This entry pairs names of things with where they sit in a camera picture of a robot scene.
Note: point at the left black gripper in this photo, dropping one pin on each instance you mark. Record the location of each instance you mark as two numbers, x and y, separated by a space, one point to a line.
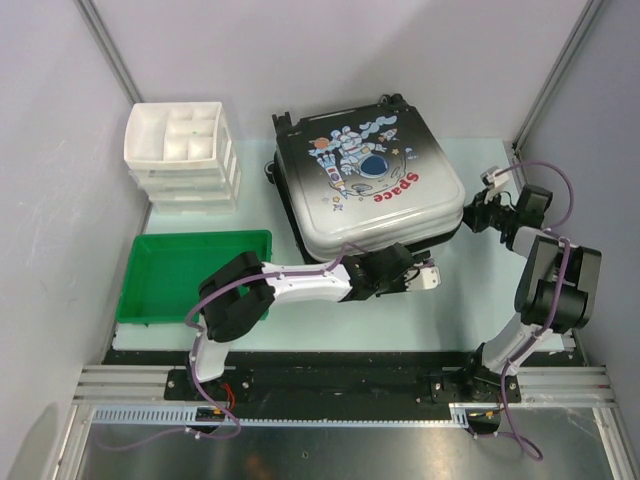
401 287

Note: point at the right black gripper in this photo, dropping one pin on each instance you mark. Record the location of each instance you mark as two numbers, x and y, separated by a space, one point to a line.
473 213

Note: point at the space astronaut hardshell suitcase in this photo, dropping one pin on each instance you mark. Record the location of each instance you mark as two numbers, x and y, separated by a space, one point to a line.
371 175

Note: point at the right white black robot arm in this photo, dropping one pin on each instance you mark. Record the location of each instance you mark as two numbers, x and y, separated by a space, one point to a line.
557 289

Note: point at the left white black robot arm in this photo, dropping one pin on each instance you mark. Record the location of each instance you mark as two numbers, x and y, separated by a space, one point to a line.
238 295

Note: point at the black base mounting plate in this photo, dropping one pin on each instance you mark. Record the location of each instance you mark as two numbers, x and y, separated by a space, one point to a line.
305 404

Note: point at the green plastic tray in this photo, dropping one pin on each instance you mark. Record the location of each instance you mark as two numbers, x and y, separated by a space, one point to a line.
164 271

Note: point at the white stacked drawer organizer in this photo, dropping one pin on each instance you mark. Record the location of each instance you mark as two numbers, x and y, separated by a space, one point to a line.
181 154

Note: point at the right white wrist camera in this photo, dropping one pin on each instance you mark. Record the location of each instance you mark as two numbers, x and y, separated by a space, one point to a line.
495 180

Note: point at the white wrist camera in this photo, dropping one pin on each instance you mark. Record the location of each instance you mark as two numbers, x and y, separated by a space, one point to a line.
495 180
428 279

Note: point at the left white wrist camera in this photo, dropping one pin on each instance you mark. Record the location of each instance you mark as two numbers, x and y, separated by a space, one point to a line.
428 279

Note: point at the grey slotted cable duct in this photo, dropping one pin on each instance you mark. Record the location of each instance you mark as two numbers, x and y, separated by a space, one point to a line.
204 415

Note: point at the aluminium frame rail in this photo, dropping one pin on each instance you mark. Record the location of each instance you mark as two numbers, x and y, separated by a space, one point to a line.
531 387

